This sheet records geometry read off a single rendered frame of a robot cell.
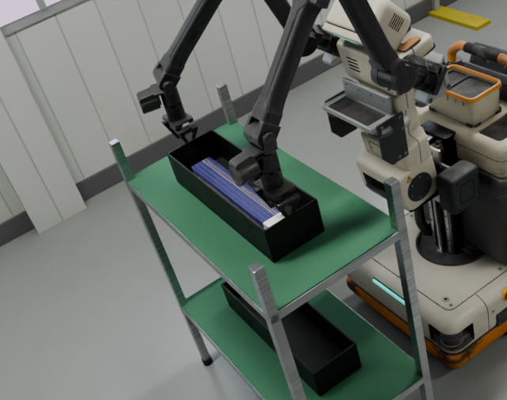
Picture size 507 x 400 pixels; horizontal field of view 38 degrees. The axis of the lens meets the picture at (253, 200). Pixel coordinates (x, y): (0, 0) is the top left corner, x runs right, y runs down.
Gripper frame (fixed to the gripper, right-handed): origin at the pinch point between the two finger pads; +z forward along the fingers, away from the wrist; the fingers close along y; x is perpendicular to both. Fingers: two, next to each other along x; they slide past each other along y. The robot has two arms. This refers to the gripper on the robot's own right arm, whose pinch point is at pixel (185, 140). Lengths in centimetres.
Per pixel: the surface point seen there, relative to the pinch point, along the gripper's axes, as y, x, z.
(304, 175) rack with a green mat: 37.4, 19.6, 8.0
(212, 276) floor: -53, 10, 104
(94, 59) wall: -170, 26, 32
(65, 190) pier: -161, -19, 90
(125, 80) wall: -169, 38, 50
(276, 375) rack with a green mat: 45, -12, 68
